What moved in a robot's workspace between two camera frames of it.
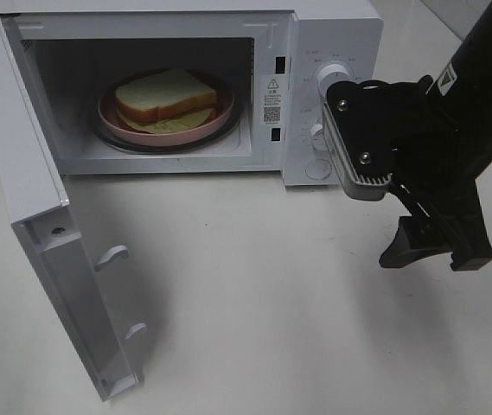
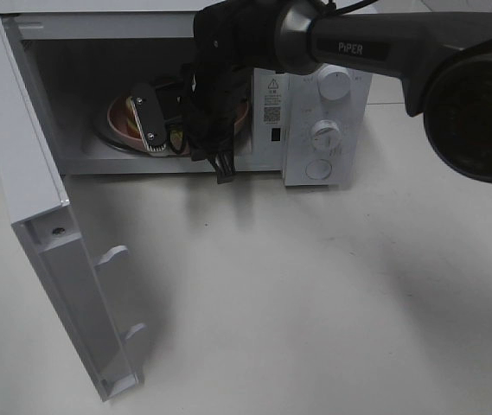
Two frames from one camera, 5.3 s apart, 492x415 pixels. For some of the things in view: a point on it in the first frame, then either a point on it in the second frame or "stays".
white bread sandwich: [171, 101] → [176, 137]
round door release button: [317, 169] stays
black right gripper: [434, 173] → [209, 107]
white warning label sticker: [272, 99] stays
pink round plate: [111, 124] → [119, 135]
